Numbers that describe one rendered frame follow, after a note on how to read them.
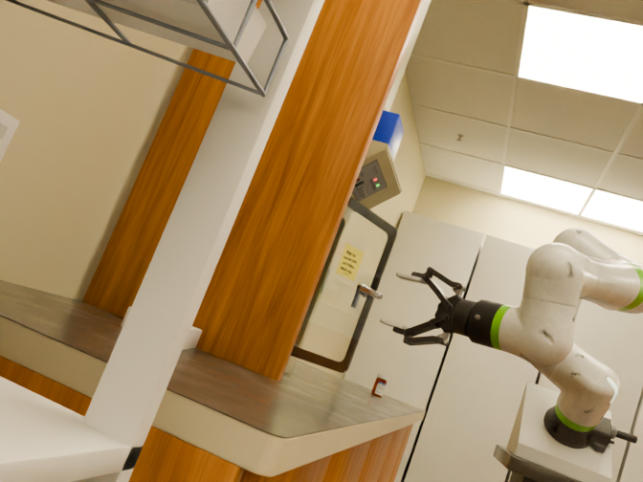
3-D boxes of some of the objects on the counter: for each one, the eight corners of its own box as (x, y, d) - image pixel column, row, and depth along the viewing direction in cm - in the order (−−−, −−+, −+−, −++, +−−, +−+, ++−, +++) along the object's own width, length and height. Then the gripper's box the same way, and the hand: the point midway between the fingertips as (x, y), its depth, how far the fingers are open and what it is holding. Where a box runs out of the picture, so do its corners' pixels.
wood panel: (81, 300, 137) (304, -205, 159) (90, 303, 140) (307, -194, 162) (277, 381, 122) (492, -188, 145) (280, 381, 125) (491, -177, 147)
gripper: (467, 377, 128) (384, 349, 143) (499, 273, 132) (414, 257, 147) (451, 370, 123) (365, 341, 138) (485, 262, 127) (398, 247, 142)
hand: (397, 300), depth 141 cm, fingers open, 11 cm apart
